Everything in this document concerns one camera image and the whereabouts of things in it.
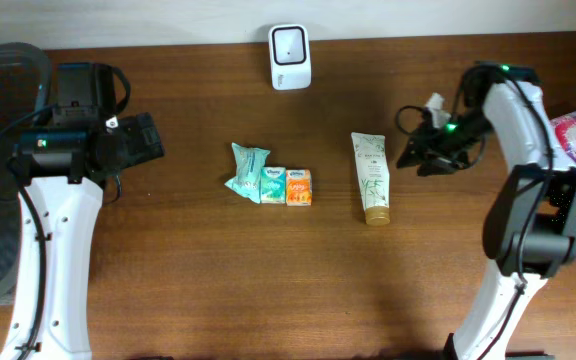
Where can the teal tissue pack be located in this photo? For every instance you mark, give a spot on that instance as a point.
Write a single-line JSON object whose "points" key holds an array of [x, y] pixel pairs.
{"points": [[273, 185]]}

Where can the teal wipes pouch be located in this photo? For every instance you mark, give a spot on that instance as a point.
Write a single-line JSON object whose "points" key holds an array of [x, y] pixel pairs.
{"points": [[249, 165]]}

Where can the orange tissue pack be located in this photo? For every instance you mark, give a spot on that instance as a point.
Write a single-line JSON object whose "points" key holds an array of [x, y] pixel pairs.
{"points": [[298, 187]]}

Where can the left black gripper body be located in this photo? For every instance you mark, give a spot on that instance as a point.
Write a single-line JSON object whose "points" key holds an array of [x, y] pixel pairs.
{"points": [[138, 144]]}

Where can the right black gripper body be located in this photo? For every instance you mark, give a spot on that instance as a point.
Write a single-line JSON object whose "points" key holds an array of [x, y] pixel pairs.
{"points": [[446, 145]]}

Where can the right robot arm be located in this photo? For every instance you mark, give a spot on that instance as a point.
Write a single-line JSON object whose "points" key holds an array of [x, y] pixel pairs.
{"points": [[530, 230]]}

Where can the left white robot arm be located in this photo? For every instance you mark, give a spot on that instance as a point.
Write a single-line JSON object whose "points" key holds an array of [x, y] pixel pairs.
{"points": [[61, 165]]}

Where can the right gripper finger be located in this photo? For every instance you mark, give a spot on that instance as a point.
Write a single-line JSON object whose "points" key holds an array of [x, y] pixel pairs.
{"points": [[408, 158], [429, 169]]}

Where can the white barcode scanner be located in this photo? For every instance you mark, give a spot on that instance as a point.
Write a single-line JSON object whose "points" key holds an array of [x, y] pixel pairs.
{"points": [[290, 58]]}

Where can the cream tube gold cap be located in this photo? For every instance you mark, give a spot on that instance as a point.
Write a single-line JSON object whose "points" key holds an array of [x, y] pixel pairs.
{"points": [[373, 177]]}

